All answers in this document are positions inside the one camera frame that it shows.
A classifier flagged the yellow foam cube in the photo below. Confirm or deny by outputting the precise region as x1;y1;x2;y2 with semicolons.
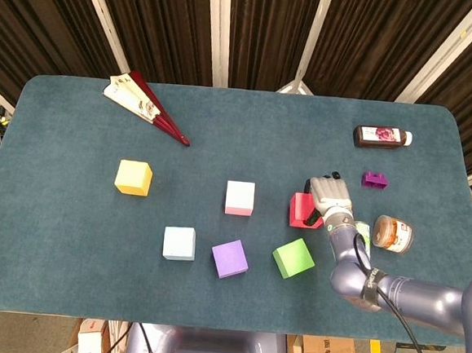
112;158;155;198

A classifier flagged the black velcro strap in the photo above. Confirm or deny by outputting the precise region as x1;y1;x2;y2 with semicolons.
360;266;387;307

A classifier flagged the purple plastic block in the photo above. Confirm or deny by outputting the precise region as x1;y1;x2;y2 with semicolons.
360;170;390;192

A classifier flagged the light blue foam cube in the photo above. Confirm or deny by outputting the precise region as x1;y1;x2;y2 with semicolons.
161;225;198;263

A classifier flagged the white frame post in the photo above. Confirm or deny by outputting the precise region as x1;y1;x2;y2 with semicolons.
201;0;236;89
275;0;346;99
70;0;137;80
395;0;472;109

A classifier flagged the red and white folding fan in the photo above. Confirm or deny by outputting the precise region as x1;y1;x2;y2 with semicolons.
98;67;196;148

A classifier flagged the brown bottle with white cap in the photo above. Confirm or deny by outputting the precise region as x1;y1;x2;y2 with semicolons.
351;124;415;152

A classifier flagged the purple foam cube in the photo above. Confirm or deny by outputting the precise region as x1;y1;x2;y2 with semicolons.
209;237;251;282

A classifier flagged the dark brown curtain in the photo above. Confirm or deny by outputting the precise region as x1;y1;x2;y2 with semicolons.
0;0;472;204

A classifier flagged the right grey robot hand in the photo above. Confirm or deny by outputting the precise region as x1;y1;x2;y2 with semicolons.
301;169;358;224

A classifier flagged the pink foam cube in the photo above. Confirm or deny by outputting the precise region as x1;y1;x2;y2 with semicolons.
223;179;257;217

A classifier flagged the white cardboard box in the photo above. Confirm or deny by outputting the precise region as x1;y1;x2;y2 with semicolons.
76;318;112;353

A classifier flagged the green foam cube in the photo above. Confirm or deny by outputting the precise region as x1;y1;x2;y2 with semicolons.
270;235;319;280

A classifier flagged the white green drink can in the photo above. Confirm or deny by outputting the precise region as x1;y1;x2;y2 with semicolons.
351;220;376;261

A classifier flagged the clear jar with orange contents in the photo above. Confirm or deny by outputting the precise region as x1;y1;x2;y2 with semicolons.
371;214;416;254

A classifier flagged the red foam cube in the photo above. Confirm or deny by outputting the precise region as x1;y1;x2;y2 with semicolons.
287;191;328;230

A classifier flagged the grey robot torso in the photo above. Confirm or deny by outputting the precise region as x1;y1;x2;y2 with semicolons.
123;321;292;353

